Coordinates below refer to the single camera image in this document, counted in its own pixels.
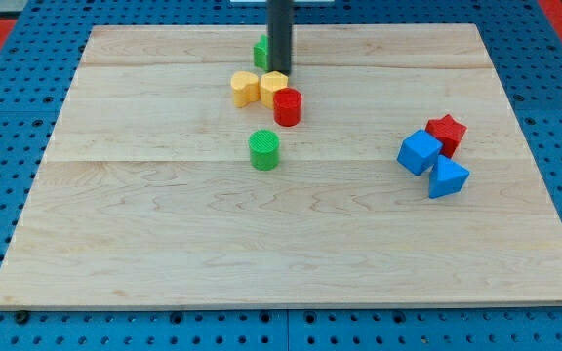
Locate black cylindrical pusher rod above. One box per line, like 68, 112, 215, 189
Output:
266, 0, 294, 75

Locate yellow hexagon block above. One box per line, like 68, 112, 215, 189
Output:
260, 71, 289, 109

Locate light wooden board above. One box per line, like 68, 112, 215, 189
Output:
0, 24, 562, 311

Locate yellow heart block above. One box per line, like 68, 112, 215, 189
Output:
230, 71, 261, 108

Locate green cylinder block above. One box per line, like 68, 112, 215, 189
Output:
248, 130, 280, 171

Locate blue cube block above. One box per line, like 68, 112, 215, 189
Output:
397, 129, 443, 176

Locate blue triangle block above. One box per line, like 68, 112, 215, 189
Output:
428, 155, 470, 199

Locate green star block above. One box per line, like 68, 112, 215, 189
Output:
253, 35, 269, 72

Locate red star block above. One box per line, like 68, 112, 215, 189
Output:
425, 114, 467, 158

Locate red cylinder block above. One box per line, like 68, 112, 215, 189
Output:
273, 88, 302, 127

